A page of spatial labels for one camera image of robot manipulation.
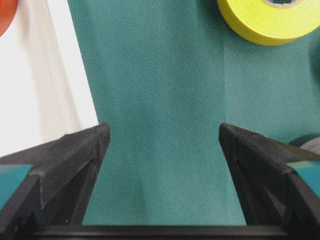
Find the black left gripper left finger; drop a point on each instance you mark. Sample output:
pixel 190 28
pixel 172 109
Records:
pixel 58 185

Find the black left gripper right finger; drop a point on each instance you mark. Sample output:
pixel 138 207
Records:
pixel 270 191

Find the black tape roll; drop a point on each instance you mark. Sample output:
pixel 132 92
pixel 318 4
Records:
pixel 309 142

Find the yellow tape roll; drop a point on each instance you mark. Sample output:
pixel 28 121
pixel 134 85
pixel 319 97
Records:
pixel 267 23

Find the red tape roll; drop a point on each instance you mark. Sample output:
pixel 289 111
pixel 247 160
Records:
pixel 7 12

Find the white plastic tray case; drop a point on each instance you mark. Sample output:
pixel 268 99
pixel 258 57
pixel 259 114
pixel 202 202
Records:
pixel 44 90

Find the green table cloth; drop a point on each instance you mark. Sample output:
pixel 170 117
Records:
pixel 164 74

